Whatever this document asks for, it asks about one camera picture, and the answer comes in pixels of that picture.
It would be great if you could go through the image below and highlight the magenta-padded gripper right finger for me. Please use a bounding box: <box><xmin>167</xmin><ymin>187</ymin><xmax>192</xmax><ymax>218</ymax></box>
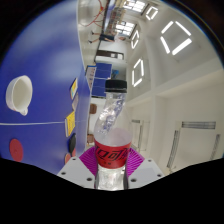
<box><xmin>126</xmin><ymin>146</ymin><xmax>165</xmax><ymax>190</ymax></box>

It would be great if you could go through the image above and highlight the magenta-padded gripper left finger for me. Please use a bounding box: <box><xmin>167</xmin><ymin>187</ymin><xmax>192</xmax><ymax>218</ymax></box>
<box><xmin>57</xmin><ymin>146</ymin><xmax>100</xmax><ymax>190</ymax></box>

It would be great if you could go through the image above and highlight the clear red-labelled drink bottle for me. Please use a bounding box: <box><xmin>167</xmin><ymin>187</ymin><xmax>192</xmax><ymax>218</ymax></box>
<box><xmin>93</xmin><ymin>79</ymin><xmax>133</xmax><ymax>191</ymax></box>

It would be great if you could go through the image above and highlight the red table tennis paddle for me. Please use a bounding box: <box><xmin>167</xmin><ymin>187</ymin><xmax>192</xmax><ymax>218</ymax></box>
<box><xmin>64</xmin><ymin>151</ymin><xmax>76</xmax><ymax>165</ymax></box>

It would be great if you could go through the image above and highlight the yellow paper sheet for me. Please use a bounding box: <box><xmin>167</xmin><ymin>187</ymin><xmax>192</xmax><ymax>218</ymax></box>
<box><xmin>64</xmin><ymin>110</ymin><xmax>77</xmax><ymax>138</ymax></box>

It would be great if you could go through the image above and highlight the flat round red coaster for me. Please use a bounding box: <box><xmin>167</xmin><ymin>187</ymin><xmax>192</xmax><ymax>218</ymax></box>
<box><xmin>9</xmin><ymin>138</ymin><xmax>25</xmax><ymax>163</ymax></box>

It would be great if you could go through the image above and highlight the grey pamphlet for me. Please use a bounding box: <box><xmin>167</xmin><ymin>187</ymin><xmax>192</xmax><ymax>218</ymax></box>
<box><xmin>71</xmin><ymin>92</ymin><xmax>80</xmax><ymax>112</ymax></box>

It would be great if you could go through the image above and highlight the yellow and blue booklet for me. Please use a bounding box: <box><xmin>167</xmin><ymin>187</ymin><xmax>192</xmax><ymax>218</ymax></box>
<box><xmin>69</xmin><ymin>77</ymin><xmax>79</xmax><ymax>100</ymax></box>

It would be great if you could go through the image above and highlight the folded blue table tennis table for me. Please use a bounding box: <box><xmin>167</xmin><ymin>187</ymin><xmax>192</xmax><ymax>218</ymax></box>
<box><xmin>85</xmin><ymin>62</ymin><xmax>114</xmax><ymax>98</ymax></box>

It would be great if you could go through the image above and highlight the white ceramic mug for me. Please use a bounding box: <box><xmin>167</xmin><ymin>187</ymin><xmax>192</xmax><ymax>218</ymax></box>
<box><xmin>5</xmin><ymin>75</ymin><xmax>34</xmax><ymax>117</ymax></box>

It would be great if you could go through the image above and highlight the dark door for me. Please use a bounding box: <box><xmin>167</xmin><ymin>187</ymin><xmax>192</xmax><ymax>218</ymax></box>
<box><xmin>94</xmin><ymin>49</ymin><xmax>125</xmax><ymax>61</ymax></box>

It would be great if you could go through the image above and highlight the person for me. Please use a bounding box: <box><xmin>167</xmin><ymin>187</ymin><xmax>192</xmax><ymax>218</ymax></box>
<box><xmin>88</xmin><ymin>30</ymin><xmax>118</xmax><ymax>45</ymax></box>

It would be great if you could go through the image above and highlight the group of ceiling lights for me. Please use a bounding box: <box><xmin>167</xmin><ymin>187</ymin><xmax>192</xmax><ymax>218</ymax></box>
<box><xmin>114</xmin><ymin>0</ymin><xmax>194</xmax><ymax>88</ymax></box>

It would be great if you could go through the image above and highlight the red-legged table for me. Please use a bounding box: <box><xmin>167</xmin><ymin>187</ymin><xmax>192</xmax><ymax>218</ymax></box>
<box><xmin>87</xmin><ymin>0</ymin><xmax>111</xmax><ymax>26</ymax></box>

